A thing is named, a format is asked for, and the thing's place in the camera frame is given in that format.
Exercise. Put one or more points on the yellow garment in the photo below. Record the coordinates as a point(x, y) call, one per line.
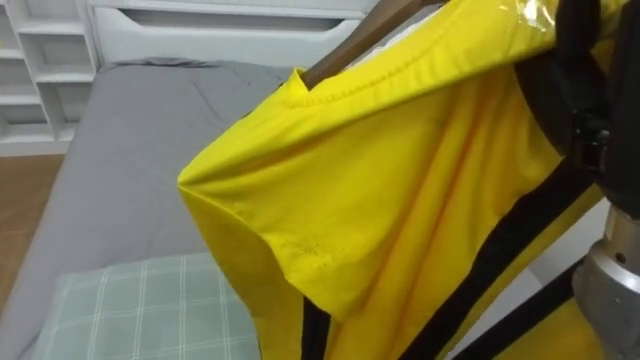
point(380, 200)

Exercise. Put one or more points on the white shelf unit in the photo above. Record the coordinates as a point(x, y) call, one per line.
point(47, 65)

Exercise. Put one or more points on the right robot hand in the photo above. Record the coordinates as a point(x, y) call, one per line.
point(560, 95)

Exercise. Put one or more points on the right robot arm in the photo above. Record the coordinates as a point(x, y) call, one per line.
point(612, 287)

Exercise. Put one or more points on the brown wooden clothes hanger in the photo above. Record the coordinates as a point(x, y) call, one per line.
point(367, 35)

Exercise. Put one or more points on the white drawer cabinet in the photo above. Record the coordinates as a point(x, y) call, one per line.
point(225, 35)

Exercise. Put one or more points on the grey bed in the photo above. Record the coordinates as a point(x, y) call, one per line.
point(135, 160)

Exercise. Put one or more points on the green checked pillow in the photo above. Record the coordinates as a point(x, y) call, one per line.
point(150, 310)

